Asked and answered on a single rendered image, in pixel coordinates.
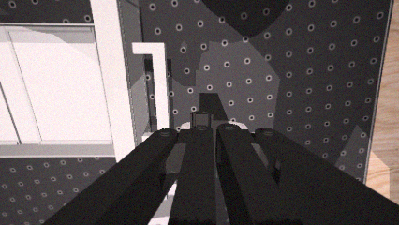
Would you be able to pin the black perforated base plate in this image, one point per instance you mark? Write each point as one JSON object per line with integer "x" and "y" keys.
{"x": 309, "y": 69}

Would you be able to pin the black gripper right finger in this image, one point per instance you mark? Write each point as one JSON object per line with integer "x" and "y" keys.
{"x": 314, "y": 191}

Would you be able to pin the grey cooling block with red-capped tubes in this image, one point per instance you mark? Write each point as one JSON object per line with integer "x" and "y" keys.
{"x": 161, "y": 216}

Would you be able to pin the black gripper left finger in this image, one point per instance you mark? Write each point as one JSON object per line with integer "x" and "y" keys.
{"x": 130, "y": 192}

